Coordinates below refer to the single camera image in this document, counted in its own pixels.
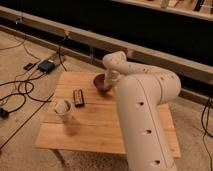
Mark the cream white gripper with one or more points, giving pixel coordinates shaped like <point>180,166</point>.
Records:
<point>111,77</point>

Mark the dark red ceramic bowl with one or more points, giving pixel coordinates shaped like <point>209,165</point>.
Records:
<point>99,83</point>

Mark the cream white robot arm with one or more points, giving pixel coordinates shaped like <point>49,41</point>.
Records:
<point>140,89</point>

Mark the small dark brown box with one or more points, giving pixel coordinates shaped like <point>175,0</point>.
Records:
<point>78,97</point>

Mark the white paper cup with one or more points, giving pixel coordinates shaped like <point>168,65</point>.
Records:
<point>63,109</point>

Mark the black power adapter box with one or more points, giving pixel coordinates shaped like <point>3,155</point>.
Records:
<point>46,66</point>

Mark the small black device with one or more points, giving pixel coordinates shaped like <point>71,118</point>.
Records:
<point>29,66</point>

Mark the metal table leg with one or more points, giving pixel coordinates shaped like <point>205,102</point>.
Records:
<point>59,157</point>

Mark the black plug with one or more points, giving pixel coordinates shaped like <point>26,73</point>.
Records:
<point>4,113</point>

